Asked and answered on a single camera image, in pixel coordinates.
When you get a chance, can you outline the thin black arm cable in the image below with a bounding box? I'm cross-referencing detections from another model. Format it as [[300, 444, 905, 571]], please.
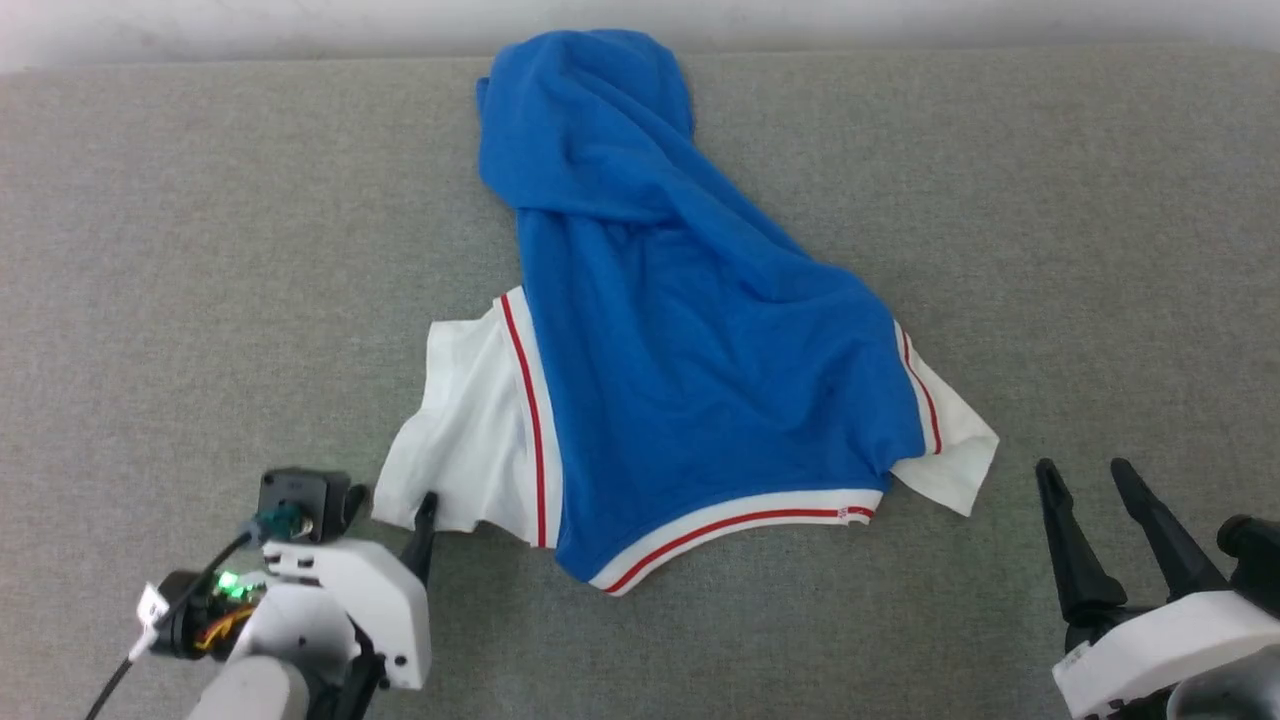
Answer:
[[85, 530, 256, 720]]

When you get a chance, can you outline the grey fabric sofa seat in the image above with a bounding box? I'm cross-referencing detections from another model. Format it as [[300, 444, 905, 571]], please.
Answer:
[[0, 45, 1280, 720]]

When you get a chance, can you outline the blue and white jersey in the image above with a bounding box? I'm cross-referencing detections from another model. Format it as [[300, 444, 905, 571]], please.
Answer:
[[372, 28, 1001, 598]]

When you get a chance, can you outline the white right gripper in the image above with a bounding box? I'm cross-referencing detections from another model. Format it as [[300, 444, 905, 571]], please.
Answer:
[[1034, 457, 1280, 720]]

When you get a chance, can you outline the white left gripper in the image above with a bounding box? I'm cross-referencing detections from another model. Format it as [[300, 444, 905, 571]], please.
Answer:
[[235, 485, 439, 720]]

